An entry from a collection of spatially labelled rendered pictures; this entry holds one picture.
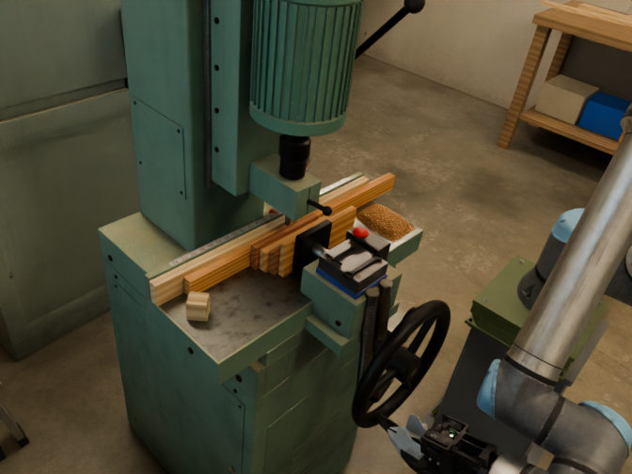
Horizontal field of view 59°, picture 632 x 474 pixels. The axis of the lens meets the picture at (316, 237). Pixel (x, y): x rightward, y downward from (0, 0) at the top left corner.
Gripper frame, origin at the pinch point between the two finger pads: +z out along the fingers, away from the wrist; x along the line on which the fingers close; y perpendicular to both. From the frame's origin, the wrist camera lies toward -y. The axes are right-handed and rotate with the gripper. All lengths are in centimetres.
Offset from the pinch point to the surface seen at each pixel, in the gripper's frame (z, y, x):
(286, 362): 20.9, 11.9, 6.0
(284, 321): 16.7, 24.0, 8.0
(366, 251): 9.8, 32.6, -8.6
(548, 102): 95, -4, -295
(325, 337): 12.5, 18.8, 2.2
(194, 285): 30.4, 31.8, 16.5
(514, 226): 72, -48, -200
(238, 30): 26, 74, 0
